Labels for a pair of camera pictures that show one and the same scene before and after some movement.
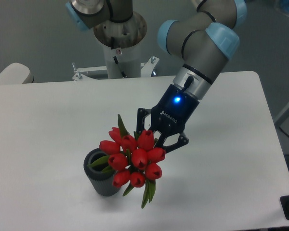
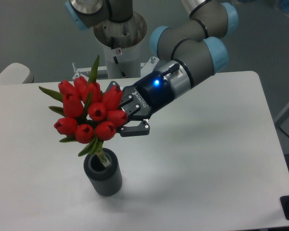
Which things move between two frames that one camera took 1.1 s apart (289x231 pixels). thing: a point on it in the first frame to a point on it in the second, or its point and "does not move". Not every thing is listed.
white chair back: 15,73 does not move
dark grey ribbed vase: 100,174 does not move
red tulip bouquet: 132,159 to 91,112
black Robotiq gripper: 169,117 to 151,93
